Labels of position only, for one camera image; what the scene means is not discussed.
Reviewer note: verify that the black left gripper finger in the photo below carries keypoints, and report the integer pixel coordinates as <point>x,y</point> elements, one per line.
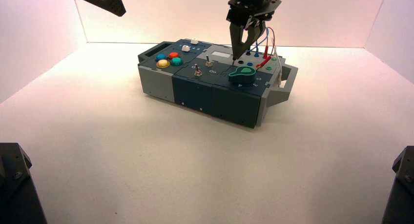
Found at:
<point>113,4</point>

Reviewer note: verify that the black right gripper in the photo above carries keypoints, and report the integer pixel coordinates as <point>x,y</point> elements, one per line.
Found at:
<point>252,7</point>

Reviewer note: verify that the green rotary knob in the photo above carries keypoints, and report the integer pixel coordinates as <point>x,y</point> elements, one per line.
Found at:
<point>242,76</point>

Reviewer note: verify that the black banana socket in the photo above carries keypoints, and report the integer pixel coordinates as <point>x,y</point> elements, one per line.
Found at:
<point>241,61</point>

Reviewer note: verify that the white label plate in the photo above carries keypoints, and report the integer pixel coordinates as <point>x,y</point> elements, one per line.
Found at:
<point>221,54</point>

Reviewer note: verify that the white slider cap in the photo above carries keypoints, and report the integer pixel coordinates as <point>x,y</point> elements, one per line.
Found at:
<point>185,48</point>
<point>194,41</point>

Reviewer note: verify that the blue push button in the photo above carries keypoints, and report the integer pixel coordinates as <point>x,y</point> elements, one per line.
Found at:
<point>161,57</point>

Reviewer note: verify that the blue grey control box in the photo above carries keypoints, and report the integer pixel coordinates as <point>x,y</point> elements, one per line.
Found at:
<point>194,90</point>

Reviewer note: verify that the teal push button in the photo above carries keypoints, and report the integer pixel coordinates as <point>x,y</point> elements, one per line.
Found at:
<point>176,61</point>

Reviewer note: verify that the red push button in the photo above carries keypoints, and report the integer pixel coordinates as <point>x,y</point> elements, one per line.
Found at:
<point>174,55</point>

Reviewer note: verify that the yellow push button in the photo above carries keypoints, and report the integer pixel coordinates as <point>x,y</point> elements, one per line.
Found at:
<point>163,63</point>

